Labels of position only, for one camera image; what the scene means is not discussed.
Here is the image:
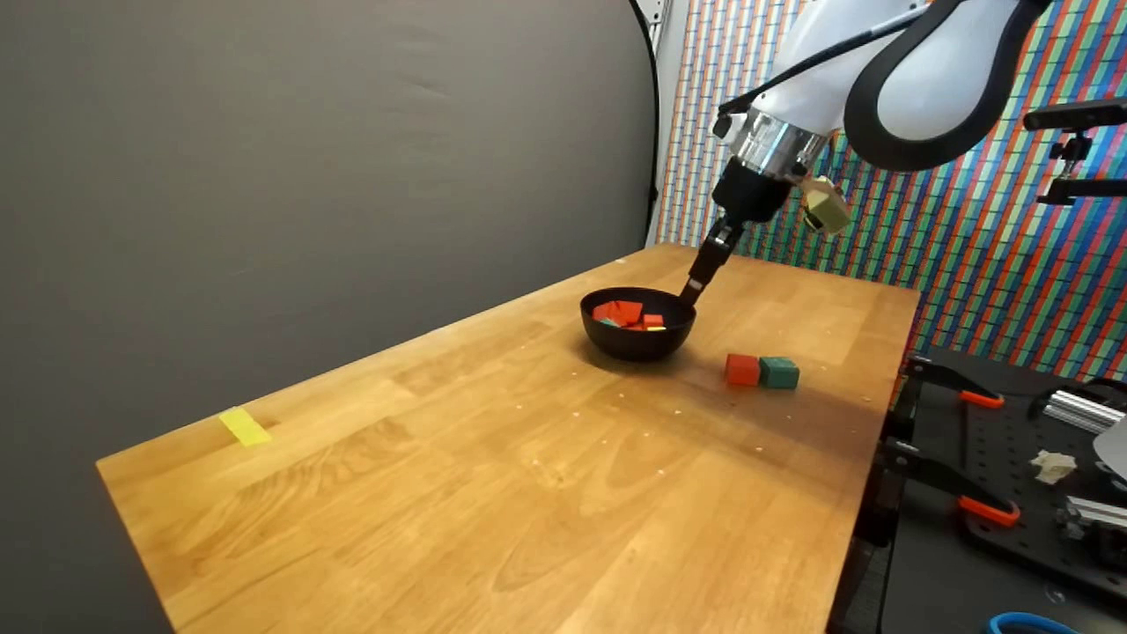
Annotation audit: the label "grey fabric backdrop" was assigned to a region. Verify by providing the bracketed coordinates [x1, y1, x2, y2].
[0, 0, 688, 634]

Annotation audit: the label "black pegboard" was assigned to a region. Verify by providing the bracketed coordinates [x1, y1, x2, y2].
[858, 345, 1127, 609]

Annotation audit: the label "black clamp orange handle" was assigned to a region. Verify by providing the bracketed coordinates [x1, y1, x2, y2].
[907, 351, 1016, 416]
[881, 433, 1026, 535]

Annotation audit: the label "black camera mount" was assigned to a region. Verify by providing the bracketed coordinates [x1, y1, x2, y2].
[1017, 100, 1127, 212]

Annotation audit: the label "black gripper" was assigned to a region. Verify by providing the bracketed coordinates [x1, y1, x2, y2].
[680, 155, 807, 312]

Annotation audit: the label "blue scissors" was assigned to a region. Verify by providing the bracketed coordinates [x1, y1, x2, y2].
[983, 609, 1084, 634]

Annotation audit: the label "multicolour patterned backdrop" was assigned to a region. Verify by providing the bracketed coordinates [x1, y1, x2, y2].
[647, 0, 1127, 384]

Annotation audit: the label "yellow tape strip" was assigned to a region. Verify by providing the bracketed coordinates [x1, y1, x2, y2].
[214, 404, 276, 452]

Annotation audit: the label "grey disc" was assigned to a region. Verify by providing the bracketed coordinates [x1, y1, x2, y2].
[1090, 416, 1127, 487]

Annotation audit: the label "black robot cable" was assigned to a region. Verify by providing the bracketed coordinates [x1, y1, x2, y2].
[712, 0, 945, 137]

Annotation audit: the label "white box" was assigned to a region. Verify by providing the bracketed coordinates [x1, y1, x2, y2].
[1038, 386, 1127, 435]

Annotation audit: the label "teal tool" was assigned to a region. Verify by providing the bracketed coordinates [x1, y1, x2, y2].
[1057, 489, 1127, 542]

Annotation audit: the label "white crumpled object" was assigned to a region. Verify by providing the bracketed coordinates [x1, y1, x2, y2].
[1030, 448, 1081, 489]

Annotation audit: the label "tan wrist camera box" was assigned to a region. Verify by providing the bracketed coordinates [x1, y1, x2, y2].
[800, 174, 855, 236]

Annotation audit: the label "black bowl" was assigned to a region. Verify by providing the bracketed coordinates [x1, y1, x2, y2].
[578, 285, 700, 364]

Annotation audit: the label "green wooden block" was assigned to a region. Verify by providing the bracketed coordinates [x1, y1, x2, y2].
[756, 354, 804, 394]

